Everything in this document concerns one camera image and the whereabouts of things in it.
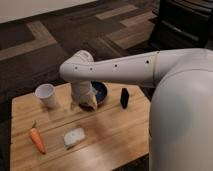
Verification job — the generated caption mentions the black office chair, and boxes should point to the black office chair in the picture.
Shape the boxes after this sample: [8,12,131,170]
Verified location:
[148,0,213,50]

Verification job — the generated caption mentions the white sponge block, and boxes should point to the white sponge block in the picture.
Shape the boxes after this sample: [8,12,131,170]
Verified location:
[63,128,86,148]

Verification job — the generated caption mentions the small black box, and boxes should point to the small black box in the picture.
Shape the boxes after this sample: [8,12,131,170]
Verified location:
[120,88,129,109]

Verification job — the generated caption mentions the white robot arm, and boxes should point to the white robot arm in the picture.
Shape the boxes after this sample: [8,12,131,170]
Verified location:
[59,48,213,171]

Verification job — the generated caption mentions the dark blue bowl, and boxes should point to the dark blue bowl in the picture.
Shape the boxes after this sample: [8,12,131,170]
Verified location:
[92,81,108,105]

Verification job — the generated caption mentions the orange carrot-like pepper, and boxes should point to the orange carrot-like pepper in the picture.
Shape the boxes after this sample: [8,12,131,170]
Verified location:
[29,123,46,154]

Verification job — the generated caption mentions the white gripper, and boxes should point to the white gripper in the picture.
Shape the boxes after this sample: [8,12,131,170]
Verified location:
[71,81,98,110]

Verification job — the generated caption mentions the white ceramic cup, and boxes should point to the white ceramic cup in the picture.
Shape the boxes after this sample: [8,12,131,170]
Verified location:
[35,84,57,108]

